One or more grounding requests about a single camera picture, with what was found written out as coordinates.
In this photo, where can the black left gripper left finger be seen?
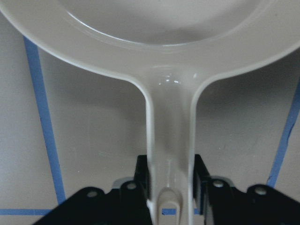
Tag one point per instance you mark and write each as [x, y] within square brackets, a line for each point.
[142, 174]

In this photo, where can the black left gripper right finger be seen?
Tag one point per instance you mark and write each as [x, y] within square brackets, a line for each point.
[200, 177]

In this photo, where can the beige plastic dustpan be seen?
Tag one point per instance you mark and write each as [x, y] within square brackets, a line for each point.
[171, 50]

